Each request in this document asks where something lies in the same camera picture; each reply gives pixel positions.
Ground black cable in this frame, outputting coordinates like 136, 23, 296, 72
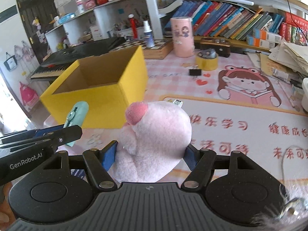
280, 0, 299, 30

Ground grey fur keychain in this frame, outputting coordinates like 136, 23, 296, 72
250, 185, 308, 231

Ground teal plastic clip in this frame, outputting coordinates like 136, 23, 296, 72
63, 101, 89, 148

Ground row of colourful books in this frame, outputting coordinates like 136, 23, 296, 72
166, 0, 285, 41

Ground small grey toy figure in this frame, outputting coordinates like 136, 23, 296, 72
199, 49, 216, 59

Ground orange and blue carton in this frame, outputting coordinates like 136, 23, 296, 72
254, 28, 282, 42
247, 36, 276, 49

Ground pink checked desktop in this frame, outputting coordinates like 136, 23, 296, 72
44, 38, 308, 198

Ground blue tissue pack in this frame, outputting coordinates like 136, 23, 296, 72
58, 13, 76, 25

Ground white spray bottle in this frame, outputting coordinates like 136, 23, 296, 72
143, 20, 155, 48

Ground pink cartoon canister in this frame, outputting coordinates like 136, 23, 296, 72
170, 17, 195, 58

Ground white plastic box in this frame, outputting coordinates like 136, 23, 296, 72
302, 78, 308, 112

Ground white shelf unit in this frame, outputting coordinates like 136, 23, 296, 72
44, 0, 167, 47

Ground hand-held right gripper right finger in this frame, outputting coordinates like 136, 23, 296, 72
180, 144, 268, 191

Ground pink plush toy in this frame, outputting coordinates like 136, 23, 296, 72
113, 101, 193, 183

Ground black binder clip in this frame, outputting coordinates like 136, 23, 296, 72
188, 66, 203, 76

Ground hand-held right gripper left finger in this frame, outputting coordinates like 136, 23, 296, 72
36, 140, 119, 191

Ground white carton red label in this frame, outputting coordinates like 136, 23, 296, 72
90, 25, 103, 41

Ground red books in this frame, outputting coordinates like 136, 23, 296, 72
279, 12, 308, 47

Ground black electronic keyboard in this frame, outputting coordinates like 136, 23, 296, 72
30, 37, 127, 80

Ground wooden chessboard box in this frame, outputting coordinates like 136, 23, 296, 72
120, 38, 174, 59

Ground yellow cardboard box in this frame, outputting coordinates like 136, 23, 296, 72
40, 45, 149, 129

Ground dark wooden box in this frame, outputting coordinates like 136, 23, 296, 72
200, 37, 231, 58

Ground dark wooden door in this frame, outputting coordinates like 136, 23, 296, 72
14, 0, 59, 64

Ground stack of papers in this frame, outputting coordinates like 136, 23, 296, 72
260, 38, 308, 82

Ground red bottle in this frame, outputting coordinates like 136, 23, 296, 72
128, 14, 138, 40

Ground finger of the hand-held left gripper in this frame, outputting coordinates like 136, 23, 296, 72
0, 125, 83, 153
0, 125, 65, 143

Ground white tote bag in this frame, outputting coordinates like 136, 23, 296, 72
3, 52, 18, 72

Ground pink hanging bag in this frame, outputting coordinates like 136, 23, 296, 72
19, 82, 40, 112

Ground yellow sponge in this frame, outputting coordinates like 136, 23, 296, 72
195, 53, 219, 72

